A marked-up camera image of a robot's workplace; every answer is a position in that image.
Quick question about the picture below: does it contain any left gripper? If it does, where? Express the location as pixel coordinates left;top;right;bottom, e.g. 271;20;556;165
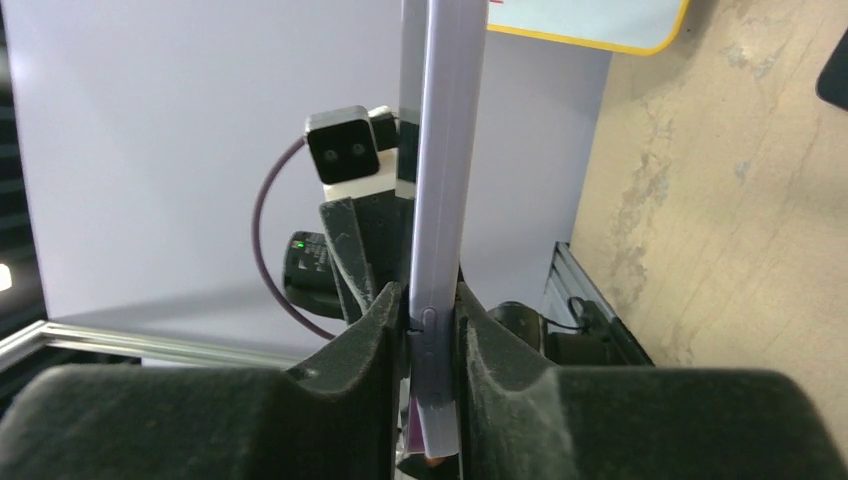
319;189;414;325

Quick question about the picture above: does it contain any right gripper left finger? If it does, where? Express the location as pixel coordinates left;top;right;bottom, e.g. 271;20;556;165
1;283;405;479

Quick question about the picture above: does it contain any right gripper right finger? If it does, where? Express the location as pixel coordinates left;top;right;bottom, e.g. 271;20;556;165
455;285;847;479

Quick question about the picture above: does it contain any lavender phone case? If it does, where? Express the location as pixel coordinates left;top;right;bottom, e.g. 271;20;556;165
397;1;489;458

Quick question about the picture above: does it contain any black phone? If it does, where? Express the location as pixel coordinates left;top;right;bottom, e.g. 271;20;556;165
815;43;847;111

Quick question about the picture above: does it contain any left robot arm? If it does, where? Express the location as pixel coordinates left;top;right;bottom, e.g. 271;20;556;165
282;189;414;324

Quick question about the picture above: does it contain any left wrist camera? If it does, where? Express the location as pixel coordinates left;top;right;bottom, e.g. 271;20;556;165
305;105;399;201

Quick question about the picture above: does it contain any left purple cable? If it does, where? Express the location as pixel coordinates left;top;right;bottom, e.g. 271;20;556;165
250;135;338;342

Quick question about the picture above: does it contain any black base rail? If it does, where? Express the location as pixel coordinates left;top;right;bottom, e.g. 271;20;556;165
486;241;654;367

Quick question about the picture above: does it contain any aluminium frame rail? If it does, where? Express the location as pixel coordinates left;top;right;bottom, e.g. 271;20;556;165
1;320;301;371

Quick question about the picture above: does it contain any whiteboard with yellow frame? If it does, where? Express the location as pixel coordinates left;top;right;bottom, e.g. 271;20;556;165
488;0;689;56

